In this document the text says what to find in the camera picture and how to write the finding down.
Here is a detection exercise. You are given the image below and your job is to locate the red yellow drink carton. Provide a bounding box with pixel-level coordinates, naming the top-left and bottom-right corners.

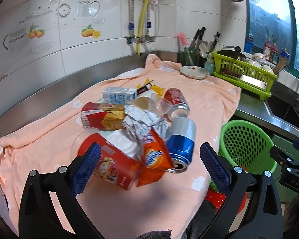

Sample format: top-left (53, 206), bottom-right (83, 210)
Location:
top-left (80, 103), bottom-right (126, 131)

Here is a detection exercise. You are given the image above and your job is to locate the green utensil holder jar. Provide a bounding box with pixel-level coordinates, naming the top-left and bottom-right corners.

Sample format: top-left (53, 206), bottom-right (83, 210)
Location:
top-left (183, 47), bottom-right (201, 66)

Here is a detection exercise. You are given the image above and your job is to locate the yellow snack wrapper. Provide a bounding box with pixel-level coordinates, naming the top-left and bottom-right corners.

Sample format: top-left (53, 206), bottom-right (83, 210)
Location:
top-left (137, 78), bottom-right (165, 97)

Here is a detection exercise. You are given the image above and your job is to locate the green plastic waste basket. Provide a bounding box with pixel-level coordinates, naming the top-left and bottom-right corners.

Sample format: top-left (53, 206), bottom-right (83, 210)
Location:
top-left (209, 119), bottom-right (278, 192)

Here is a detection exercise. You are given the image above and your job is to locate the white paper cup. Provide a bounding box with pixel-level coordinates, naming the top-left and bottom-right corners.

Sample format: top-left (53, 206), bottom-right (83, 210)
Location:
top-left (133, 89), bottom-right (155, 111)

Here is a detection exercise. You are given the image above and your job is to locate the pink bottle brush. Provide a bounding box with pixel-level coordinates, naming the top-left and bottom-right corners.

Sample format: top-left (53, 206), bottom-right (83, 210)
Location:
top-left (178, 32), bottom-right (194, 66)

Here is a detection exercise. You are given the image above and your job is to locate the red soda can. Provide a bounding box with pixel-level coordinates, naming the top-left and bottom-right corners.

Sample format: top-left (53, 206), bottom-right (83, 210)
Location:
top-left (164, 87), bottom-right (190, 121)

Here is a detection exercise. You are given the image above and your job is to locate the white plastic cup lid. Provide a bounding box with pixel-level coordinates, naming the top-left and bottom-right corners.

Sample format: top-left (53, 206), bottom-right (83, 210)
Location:
top-left (106, 129), bottom-right (139, 161)

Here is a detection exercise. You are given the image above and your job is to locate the red cartoon snack box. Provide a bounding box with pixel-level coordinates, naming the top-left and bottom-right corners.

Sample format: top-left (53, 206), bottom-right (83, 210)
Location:
top-left (72, 133), bottom-right (140, 190)

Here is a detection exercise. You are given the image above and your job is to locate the peach pink towel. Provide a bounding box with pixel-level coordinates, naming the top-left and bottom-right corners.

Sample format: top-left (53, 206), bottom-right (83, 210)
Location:
top-left (0, 54), bottom-right (241, 238)

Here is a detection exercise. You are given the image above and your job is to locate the red plastic stool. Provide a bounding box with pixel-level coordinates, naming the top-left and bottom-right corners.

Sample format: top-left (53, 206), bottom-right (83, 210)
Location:
top-left (205, 187), bottom-right (247, 214)

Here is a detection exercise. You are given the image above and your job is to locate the clear plastic cup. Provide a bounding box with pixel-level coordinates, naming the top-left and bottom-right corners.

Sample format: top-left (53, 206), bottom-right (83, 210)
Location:
top-left (147, 93), bottom-right (172, 117)

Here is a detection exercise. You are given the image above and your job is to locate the yellow gas hose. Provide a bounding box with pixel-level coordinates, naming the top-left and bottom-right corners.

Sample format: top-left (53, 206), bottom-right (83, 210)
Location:
top-left (136, 0), bottom-right (155, 56)

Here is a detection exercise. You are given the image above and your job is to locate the lime green dish rack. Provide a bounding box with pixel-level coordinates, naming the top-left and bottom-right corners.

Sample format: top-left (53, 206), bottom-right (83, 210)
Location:
top-left (211, 51), bottom-right (276, 101)

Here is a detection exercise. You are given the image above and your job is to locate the bundle of chopsticks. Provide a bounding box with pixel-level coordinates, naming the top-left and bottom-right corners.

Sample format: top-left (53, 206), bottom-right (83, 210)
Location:
top-left (273, 57), bottom-right (288, 75)

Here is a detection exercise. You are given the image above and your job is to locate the white ceramic plate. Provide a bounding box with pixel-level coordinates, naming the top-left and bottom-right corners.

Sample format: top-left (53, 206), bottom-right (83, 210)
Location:
top-left (180, 66), bottom-right (209, 80)

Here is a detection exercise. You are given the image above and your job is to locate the orange Ovaltine snack packet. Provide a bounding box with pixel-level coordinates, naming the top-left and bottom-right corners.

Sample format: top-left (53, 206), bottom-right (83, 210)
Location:
top-left (137, 128), bottom-right (174, 187)

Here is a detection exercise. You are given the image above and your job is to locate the cleaver with wooden handle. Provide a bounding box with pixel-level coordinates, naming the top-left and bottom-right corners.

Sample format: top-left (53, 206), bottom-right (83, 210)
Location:
top-left (220, 68), bottom-right (268, 91)

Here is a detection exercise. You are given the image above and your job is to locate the blue silver drink can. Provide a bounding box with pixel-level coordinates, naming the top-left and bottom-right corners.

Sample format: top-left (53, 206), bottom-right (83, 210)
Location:
top-left (166, 117), bottom-right (197, 173)

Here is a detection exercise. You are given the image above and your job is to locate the silver foil wrapper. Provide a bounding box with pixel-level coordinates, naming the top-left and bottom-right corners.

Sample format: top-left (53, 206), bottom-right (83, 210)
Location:
top-left (122, 105), bottom-right (168, 142)

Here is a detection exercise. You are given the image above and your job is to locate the black handled kitchen knife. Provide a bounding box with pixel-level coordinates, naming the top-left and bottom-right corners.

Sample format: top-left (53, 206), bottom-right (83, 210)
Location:
top-left (190, 27), bottom-right (206, 48)

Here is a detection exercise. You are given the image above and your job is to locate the white blue milk carton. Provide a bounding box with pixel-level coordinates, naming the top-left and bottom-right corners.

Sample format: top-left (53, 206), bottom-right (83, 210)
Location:
top-left (102, 87), bottom-right (137, 105)

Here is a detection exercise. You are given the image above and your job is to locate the green cabinet door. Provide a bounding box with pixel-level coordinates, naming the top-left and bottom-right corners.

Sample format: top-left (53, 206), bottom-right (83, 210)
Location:
top-left (271, 134), bottom-right (299, 205)

